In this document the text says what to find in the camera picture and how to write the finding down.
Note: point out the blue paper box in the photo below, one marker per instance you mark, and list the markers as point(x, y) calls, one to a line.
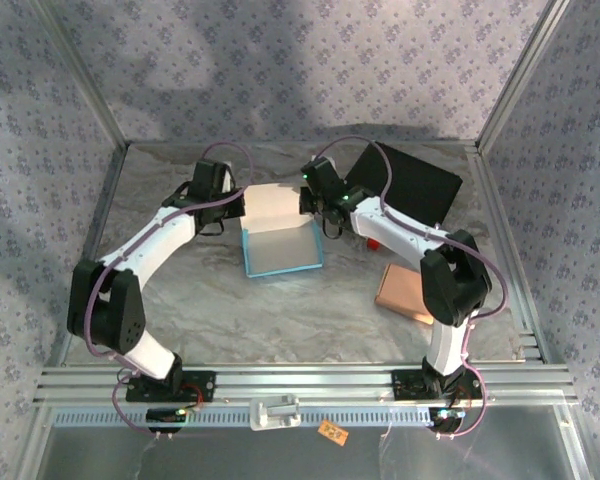
point(285, 250)

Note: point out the orange paper box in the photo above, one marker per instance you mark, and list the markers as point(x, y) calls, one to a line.
point(402, 290)

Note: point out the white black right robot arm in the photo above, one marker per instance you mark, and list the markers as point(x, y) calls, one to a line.
point(400, 232)

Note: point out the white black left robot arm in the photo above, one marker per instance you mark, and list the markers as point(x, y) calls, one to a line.
point(150, 245)

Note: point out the red cap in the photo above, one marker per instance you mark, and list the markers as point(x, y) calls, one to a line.
point(374, 244)

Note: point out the black hard case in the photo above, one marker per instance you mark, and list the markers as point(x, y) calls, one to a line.
point(420, 190)

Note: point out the black left controller board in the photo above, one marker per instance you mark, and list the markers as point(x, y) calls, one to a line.
point(162, 416)

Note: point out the black controller board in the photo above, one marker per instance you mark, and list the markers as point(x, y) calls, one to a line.
point(447, 422)
point(162, 416)

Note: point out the orange tag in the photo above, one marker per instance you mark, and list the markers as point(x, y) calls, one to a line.
point(332, 432)

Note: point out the black right controller board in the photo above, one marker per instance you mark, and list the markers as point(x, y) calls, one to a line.
point(447, 422)

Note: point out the grey metal panel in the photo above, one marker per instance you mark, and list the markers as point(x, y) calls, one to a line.
point(280, 460)

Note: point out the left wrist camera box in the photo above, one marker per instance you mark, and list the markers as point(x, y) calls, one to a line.
point(226, 177)

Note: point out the aluminium table edge rail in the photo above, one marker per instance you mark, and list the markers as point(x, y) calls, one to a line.
point(107, 200)
point(490, 190)
point(180, 143)

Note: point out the aluminium frame post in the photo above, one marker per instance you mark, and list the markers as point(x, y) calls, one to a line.
point(524, 70)
point(82, 70)

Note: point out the aluminium mounting rail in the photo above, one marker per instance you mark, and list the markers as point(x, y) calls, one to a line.
point(305, 382)

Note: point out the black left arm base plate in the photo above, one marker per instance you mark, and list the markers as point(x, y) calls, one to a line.
point(205, 385)

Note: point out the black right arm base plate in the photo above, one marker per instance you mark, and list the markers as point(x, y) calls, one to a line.
point(405, 385)

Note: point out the white plastic bracket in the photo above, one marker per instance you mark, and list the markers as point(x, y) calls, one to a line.
point(267, 417)

